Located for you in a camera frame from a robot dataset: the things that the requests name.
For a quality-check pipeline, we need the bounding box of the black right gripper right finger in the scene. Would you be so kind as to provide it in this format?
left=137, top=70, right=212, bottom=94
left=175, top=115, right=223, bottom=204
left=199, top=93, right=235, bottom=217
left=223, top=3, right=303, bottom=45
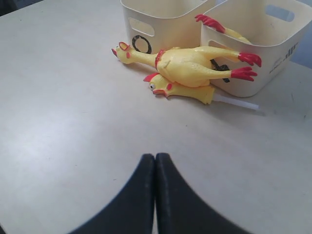
left=155, top=153, right=249, bottom=234

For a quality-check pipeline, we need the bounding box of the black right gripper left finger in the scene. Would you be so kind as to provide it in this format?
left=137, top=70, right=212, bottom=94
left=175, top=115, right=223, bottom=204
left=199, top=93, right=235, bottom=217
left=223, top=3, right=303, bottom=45
left=71, top=154, right=156, bottom=234

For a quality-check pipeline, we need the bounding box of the cream bin marked O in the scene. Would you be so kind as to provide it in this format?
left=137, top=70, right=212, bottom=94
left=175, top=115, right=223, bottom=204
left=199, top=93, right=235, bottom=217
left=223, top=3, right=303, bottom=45
left=120, top=0, right=215, bottom=54

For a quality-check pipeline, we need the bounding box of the cream bin marked X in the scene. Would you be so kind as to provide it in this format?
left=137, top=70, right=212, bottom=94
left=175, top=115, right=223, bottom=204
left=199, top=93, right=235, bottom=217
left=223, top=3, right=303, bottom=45
left=201, top=0, right=312, bottom=98

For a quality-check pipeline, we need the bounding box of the whole rubber chicken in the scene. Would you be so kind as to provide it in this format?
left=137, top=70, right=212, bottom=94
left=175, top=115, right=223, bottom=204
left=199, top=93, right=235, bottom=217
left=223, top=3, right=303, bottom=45
left=112, top=42, right=262, bottom=88

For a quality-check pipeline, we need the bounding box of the severed rubber chicken head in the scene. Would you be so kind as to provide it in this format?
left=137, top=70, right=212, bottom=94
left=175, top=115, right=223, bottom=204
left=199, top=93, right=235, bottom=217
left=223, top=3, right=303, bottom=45
left=142, top=72, right=259, bottom=111

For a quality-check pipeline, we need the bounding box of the headless rubber chicken body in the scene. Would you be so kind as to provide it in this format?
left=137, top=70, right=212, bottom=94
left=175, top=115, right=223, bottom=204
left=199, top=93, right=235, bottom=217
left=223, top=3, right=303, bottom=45
left=195, top=14, right=252, bottom=44

